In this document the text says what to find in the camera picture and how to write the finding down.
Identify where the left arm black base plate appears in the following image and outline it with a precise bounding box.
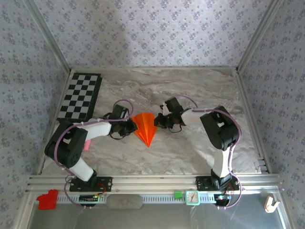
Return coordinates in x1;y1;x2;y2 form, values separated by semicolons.
69;176;113;192

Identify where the aluminium frame post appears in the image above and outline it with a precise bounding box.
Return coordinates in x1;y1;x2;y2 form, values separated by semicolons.
235;0;285;73
23;0;72;75

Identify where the wooden hook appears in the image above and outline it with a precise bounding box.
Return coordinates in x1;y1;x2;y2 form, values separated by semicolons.
264;196;281;213

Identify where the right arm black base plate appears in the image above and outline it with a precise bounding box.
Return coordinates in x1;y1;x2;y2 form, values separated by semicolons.
195;176;240;192

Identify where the aluminium side rail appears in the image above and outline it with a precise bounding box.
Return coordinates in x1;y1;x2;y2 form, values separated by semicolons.
233;71;272;174

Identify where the aluminium mounting rail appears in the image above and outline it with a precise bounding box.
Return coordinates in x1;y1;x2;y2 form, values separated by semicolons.
25;173;282;193

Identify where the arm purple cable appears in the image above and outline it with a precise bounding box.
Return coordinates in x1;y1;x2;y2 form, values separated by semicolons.
175;94;243;209
55;99;134;208

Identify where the orange square paper sheet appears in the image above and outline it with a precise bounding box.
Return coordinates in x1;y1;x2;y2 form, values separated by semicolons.
132;112;158;147

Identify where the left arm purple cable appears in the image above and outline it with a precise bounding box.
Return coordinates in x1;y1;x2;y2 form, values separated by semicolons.
55;99;134;208

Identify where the mint green clock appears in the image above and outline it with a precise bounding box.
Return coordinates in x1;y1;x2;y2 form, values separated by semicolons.
185;189;201;206

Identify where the grey oval pad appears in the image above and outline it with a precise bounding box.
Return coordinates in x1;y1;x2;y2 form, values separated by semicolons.
106;194;144;210

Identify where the white slotted cable duct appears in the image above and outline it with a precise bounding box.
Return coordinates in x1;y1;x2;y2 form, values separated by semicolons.
56;193;216;204

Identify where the red plastic block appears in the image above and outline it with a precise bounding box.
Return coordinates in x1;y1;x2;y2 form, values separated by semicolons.
36;189;59;210

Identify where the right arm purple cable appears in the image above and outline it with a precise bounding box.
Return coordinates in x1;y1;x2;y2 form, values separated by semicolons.
175;94;243;209

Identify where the black grey checkerboard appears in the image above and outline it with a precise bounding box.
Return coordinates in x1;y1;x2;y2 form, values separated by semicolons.
56;73;103;125

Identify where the thin black cable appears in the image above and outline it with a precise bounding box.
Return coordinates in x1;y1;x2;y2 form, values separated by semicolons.
109;131;131;141
168;124;183;134

